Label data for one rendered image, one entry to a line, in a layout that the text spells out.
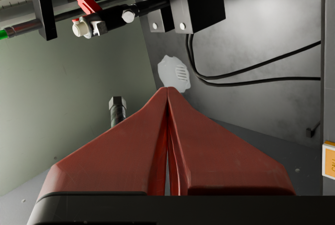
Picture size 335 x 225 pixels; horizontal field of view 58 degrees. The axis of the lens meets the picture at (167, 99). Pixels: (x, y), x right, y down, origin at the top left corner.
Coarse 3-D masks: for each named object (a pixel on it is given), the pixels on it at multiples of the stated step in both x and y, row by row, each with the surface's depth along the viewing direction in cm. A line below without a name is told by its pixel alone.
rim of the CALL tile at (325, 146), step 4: (324, 144) 38; (328, 144) 38; (324, 148) 39; (328, 148) 38; (332, 148) 38; (324, 152) 39; (324, 156) 39; (324, 160) 39; (324, 164) 40; (324, 168) 40; (324, 172) 40; (328, 176) 40
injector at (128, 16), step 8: (152, 0) 43; (160, 0) 44; (168, 0) 45; (112, 8) 39; (120, 8) 40; (128, 8) 40; (136, 8) 42; (144, 8) 42; (152, 8) 43; (160, 8) 45; (88, 16) 37; (96, 16) 38; (104, 16) 38; (112, 16) 39; (120, 16) 40; (128, 16) 38; (136, 16) 42; (88, 24) 37; (112, 24) 39; (120, 24) 40
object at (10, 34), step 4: (4, 28) 50; (8, 28) 50; (0, 32) 49; (4, 32) 49; (8, 32) 50; (12, 32) 50; (0, 36) 49; (4, 36) 50; (8, 36) 50; (12, 36) 50
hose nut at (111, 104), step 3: (120, 96) 39; (111, 99) 39; (114, 99) 39; (117, 99) 39; (120, 99) 39; (123, 99) 39; (111, 102) 39; (114, 102) 38; (117, 102) 38; (120, 102) 38; (123, 102) 39; (111, 105) 38; (114, 105) 38; (117, 105) 38; (120, 105) 38; (123, 105) 38; (111, 108) 38; (126, 108) 39
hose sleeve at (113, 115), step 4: (112, 108) 38; (116, 108) 38; (120, 108) 38; (124, 108) 38; (112, 112) 37; (116, 112) 37; (120, 112) 37; (124, 112) 37; (112, 116) 37; (116, 116) 36; (120, 116) 36; (124, 116) 37; (112, 120) 36; (116, 120) 36; (120, 120) 36; (112, 124) 36; (116, 124) 35
